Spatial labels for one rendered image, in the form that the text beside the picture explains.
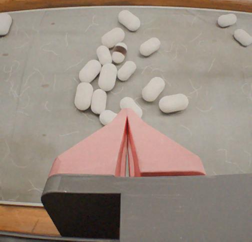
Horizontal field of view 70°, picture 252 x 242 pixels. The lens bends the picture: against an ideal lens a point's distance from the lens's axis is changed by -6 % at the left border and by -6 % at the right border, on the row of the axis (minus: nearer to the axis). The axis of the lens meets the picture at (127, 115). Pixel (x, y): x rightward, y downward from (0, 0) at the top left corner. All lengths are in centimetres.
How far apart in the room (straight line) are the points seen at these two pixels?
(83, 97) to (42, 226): 16
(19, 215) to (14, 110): 14
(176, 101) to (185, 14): 17
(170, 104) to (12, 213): 23
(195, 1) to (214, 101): 17
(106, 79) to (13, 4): 22
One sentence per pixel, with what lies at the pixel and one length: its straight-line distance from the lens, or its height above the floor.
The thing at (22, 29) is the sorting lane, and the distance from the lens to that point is 36.
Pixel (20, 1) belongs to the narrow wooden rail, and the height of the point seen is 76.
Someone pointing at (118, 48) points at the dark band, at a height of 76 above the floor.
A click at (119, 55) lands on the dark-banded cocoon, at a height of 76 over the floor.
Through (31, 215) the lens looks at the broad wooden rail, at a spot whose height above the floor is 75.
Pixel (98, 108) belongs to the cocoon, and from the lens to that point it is 24.
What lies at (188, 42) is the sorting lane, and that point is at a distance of 32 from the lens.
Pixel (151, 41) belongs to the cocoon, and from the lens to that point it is 28.
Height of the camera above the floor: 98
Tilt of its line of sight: 75 degrees down
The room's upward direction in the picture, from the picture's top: 3 degrees clockwise
